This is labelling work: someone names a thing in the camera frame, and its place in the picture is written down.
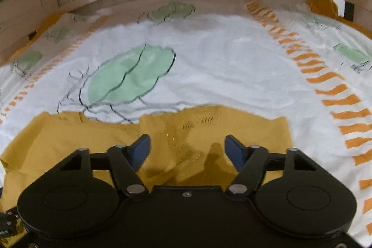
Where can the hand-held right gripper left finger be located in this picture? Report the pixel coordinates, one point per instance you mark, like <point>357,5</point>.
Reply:
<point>143,149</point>

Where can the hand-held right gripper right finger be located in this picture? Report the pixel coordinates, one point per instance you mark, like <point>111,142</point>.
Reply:
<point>233,150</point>

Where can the mustard yellow knit sweater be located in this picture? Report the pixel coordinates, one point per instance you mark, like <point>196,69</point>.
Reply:
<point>186,131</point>

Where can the white printed blanket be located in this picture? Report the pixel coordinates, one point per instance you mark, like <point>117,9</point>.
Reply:
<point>232,62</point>

